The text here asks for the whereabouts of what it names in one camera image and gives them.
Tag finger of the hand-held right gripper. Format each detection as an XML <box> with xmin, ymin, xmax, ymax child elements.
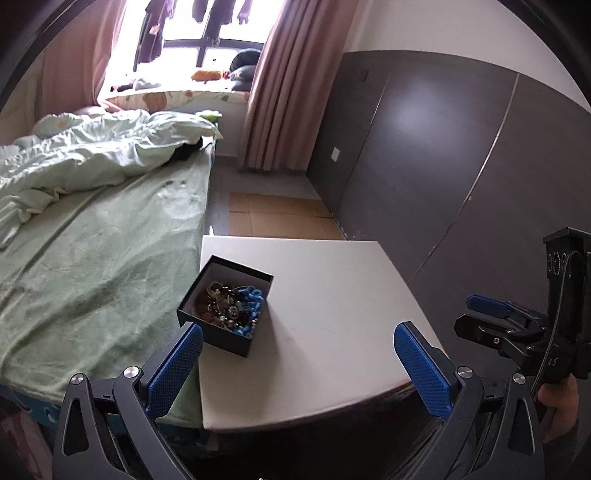
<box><xmin>466</xmin><ymin>294</ymin><xmax>550</xmax><ymax>327</ymax></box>
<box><xmin>454</xmin><ymin>313</ymin><xmax>550</xmax><ymax>366</ymax></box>

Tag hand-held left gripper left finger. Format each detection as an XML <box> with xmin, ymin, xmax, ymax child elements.
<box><xmin>52</xmin><ymin>322</ymin><xmax>205</xmax><ymax>480</ymax></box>

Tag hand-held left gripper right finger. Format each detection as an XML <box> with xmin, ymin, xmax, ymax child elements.
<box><xmin>393</xmin><ymin>322</ymin><xmax>546</xmax><ymax>480</ymax></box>

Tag black jewelry box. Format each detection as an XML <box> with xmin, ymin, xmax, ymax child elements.
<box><xmin>177</xmin><ymin>255</ymin><xmax>274</xmax><ymax>359</ymax></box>

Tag brown seed bead bracelet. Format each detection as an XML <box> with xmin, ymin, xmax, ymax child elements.
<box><xmin>193</xmin><ymin>294</ymin><xmax>223</xmax><ymax>322</ymax></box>

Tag blue bead bracelet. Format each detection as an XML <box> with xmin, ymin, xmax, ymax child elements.
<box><xmin>230</xmin><ymin>285</ymin><xmax>267</xmax><ymax>339</ymax></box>

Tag person's right hand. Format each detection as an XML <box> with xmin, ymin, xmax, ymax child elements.
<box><xmin>537</xmin><ymin>375</ymin><xmax>581</xmax><ymax>445</ymax></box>

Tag green bed sheet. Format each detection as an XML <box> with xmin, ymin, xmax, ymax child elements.
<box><xmin>0</xmin><ymin>152</ymin><xmax>218</xmax><ymax>430</ymax></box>

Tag flat cardboard sheet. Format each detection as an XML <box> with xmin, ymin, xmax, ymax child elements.
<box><xmin>228</xmin><ymin>191</ymin><xmax>345</xmax><ymax>241</ymax></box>

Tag black cloth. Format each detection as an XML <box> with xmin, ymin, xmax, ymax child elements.
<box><xmin>170</xmin><ymin>137</ymin><xmax>205</xmax><ymax>163</ymax></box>

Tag light green quilt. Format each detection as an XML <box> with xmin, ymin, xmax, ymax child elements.
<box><xmin>0</xmin><ymin>110</ymin><xmax>223</xmax><ymax>250</ymax></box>

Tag patterned window cushion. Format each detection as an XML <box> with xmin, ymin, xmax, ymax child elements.
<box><xmin>104</xmin><ymin>89</ymin><xmax>253</xmax><ymax>112</ymax></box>

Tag pink curtain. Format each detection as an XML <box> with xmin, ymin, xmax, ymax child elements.
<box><xmin>238</xmin><ymin>0</ymin><xmax>362</xmax><ymax>175</ymax></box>
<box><xmin>41</xmin><ymin>0</ymin><xmax>129</xmax><ymax>112</ymax></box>

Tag orange plush toy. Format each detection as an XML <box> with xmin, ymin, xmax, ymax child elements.
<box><xmin>191</xmin><ymin>68</ymin><xmax>230</xmax><ymax>83</ymax></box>

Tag dark blue pillow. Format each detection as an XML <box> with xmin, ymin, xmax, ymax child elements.
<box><xmin>228</xmin><ymin>47</ymin><xmax>263</xmax><ymax>93</ymax></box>

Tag purple hanging garment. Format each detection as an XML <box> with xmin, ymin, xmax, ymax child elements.
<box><xmin>134</xmin><ymin>0</ymin><xmax>179</xmax><ymax>71</ymax></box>

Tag dark hanging garments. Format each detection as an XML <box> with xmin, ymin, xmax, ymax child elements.
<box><xmin>191</xmin><ymin>0</ymin><xmax>255</xmax><ymax>45</ymax></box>

